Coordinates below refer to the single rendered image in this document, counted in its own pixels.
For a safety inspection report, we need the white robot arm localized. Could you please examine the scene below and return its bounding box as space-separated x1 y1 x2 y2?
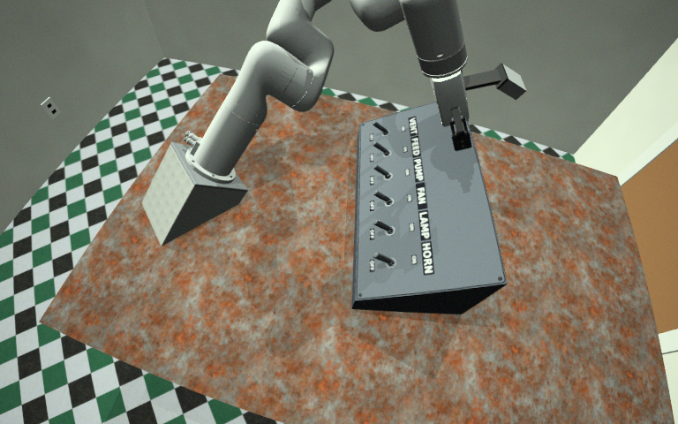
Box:
184 0 526 184

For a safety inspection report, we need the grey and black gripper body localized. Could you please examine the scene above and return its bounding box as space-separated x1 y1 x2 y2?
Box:
422 58 469 127

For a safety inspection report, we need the grey switch console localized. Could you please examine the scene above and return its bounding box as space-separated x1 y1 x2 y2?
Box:
351 102 507 314

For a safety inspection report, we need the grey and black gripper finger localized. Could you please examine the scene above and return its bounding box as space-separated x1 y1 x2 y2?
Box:
450 107 471 151

